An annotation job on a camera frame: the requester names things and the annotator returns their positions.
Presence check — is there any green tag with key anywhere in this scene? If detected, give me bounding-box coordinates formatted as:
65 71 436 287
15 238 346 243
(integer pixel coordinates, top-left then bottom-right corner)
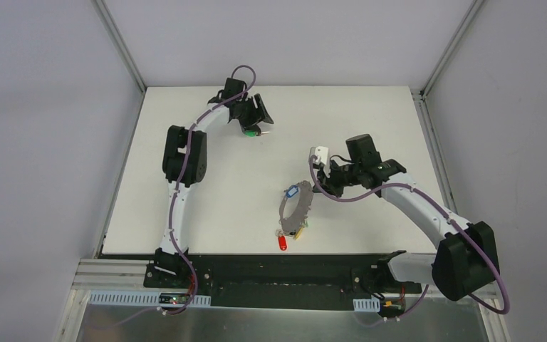
244 130 270 138

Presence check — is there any silver key with red tag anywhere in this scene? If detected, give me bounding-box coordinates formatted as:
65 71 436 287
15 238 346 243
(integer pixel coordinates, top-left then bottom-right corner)
276 229 288 251

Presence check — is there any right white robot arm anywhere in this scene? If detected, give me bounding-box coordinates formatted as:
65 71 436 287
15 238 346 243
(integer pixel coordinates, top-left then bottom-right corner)
308 134 506 301

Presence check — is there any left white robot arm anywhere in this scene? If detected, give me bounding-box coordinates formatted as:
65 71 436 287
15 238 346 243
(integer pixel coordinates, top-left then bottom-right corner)
152 77 274 288

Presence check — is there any blue key tag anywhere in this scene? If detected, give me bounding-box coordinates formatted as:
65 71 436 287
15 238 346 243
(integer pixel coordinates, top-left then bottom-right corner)
286 185 300 198

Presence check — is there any yellow key tag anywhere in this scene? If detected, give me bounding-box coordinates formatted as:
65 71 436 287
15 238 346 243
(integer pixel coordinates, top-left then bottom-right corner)
293 227 304 240

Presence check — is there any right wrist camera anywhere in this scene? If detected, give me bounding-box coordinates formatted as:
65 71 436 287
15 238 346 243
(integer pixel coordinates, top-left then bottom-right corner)
308 146 330 170

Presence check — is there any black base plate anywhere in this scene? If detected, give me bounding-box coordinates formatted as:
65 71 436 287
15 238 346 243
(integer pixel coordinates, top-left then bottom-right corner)
143 251 422 311

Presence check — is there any right white cable duct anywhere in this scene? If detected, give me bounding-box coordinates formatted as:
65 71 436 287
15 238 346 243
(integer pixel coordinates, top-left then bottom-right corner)
353 296 381 313

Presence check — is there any white cable duct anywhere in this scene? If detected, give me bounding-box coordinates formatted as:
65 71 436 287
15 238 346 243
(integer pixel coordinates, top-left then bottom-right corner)
353 296 381 313
88 290 212 309

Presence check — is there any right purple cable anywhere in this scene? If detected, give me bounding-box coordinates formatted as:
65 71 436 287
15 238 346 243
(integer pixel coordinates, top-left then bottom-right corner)
307 155 511 326

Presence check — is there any left white cable duct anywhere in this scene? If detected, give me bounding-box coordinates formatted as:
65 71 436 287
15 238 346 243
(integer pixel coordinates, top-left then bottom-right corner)
88 290 212 309

